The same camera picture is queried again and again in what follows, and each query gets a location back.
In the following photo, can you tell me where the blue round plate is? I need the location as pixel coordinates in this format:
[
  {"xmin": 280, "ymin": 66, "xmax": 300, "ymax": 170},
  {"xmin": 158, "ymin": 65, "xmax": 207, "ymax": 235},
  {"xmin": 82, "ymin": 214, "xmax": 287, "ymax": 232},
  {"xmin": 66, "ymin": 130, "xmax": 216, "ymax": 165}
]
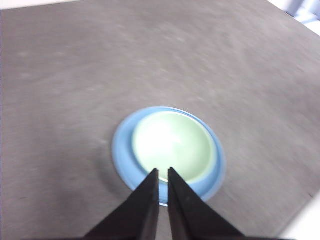
[{"xmin": 110, "ymin": 106, "xmax": 227, "ymax": 207}]

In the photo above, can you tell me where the green ribbed bowl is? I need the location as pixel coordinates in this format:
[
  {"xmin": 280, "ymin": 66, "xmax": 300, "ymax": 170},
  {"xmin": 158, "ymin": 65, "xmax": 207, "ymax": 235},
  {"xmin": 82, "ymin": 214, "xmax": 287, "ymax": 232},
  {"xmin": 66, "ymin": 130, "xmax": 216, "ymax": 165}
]
[{"xmin": 131, "ymin": 111, "xmax": 218, "ymax": 184}]

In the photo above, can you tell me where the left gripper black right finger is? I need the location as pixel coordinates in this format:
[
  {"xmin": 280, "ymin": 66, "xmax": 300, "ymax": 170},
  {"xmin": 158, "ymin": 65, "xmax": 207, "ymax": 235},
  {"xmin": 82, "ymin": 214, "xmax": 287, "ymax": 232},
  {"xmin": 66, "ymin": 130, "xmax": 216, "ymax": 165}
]
[{"xmin": 168, "ymin": 167, "xmax": 248, "ymax": 240}]

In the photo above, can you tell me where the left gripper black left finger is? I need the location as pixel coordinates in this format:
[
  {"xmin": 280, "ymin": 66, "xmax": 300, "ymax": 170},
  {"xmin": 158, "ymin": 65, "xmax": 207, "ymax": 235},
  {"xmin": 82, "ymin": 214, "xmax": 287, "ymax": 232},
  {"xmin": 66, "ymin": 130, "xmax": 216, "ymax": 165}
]
[{"xmin": 82, "ymin": 168, "xmax": 160, "ymax": 240}]

